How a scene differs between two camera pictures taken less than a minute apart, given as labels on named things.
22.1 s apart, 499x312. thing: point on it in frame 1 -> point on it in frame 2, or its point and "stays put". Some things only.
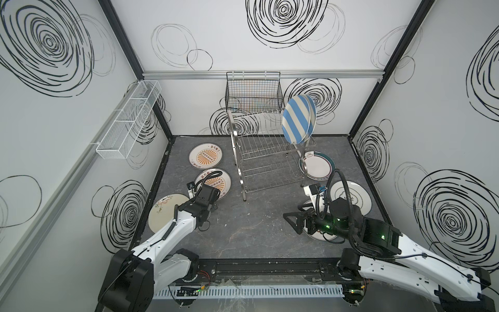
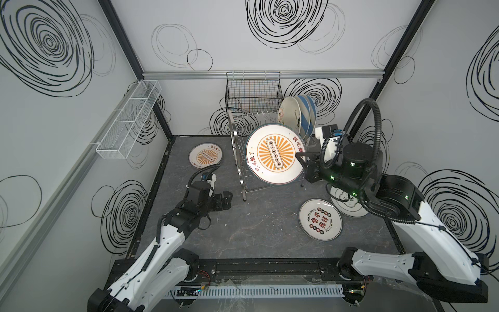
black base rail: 307,271 stays put
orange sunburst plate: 217,178 -> 270,154
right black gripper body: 307,223 -> 308,168
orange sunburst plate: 205,156 stays put
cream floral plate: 162,210 -> 289,113
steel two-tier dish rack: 265,160 stays put
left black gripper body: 212,189 -> 225,200
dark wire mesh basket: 253,91 stays put
